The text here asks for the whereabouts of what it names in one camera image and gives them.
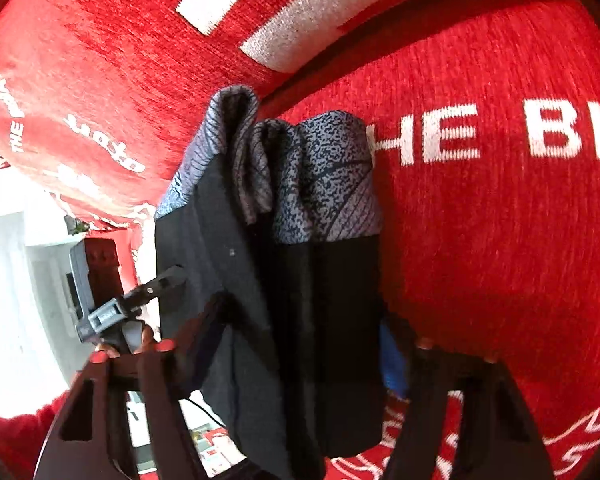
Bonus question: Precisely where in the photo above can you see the red blanket with white characters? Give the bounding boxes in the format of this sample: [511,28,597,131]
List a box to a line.
[0,0,600,479]

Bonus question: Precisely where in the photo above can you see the black pants with blue trim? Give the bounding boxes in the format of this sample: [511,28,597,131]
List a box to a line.
[156,86,385,479]

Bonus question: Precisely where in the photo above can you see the operator's left hand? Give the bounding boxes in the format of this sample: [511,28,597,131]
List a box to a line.
[94,323,157,359]

